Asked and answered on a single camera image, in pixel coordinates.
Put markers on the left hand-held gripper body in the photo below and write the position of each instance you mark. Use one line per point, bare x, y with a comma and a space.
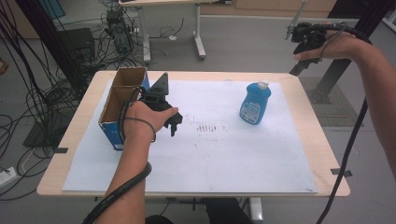
155, 98

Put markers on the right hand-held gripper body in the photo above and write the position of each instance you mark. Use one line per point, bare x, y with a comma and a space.
308, 35

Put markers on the blue cardboard box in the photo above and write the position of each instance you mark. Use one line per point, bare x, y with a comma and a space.
110, 133

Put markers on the blue bottle with white cap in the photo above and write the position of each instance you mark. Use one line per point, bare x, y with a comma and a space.
253, 105

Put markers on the person's left hand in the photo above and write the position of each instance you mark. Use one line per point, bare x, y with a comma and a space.
141, 119

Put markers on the person's right hand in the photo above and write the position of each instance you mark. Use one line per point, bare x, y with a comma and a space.
339, 46

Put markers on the white table sheet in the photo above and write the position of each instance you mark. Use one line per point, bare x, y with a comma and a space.
218, 155

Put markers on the wooden cabinet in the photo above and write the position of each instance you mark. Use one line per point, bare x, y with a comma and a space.
264, 6

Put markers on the dark grid floor mat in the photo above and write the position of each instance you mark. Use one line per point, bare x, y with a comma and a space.
339, 115

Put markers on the black computer tower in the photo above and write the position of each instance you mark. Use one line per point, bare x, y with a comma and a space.
120, 31

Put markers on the desk with white legs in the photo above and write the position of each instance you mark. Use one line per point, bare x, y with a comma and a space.
198, 31

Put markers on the person's left leg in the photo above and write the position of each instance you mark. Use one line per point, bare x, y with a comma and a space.
158, 220

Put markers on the person's leg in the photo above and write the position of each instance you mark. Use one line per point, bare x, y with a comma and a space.
225, 213
158, 220

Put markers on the black equipment box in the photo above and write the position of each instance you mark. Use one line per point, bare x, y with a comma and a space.
76, 43

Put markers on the person's right leg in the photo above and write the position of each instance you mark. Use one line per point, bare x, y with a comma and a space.
225, 213

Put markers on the black tape piece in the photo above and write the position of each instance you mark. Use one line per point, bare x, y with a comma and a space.
342, 172
60, 150

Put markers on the white table leg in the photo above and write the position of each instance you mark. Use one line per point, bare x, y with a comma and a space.
256, 211

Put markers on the dark floor plate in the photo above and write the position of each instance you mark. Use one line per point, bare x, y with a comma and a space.
43, 137

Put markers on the teal panel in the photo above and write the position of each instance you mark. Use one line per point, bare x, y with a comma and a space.
53, 7

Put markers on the white power strip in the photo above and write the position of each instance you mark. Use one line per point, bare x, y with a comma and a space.
7, 176

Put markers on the black metal frame post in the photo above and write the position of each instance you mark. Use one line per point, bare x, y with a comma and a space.
337, 70
53, 43

